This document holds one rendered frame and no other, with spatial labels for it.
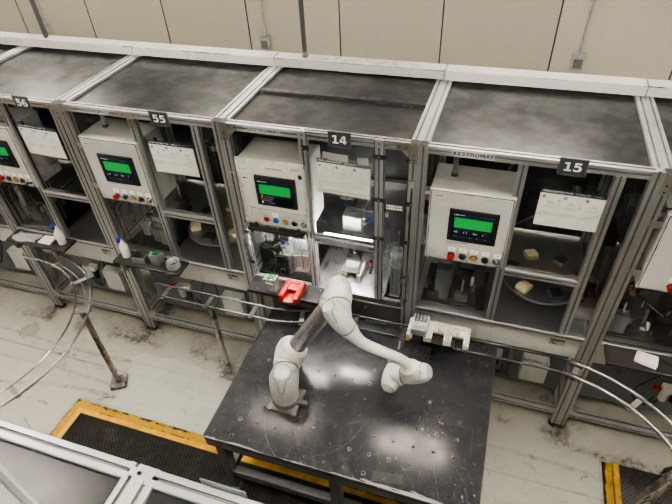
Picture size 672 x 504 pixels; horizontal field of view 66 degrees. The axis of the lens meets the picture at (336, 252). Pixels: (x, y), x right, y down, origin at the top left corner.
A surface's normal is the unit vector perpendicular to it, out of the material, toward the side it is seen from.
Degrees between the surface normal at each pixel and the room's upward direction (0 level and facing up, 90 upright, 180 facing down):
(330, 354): 0
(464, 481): 0
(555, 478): 0
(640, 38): 90
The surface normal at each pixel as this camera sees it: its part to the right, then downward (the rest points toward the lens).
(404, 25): -0.30, 0.63
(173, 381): -0.04, -0.76
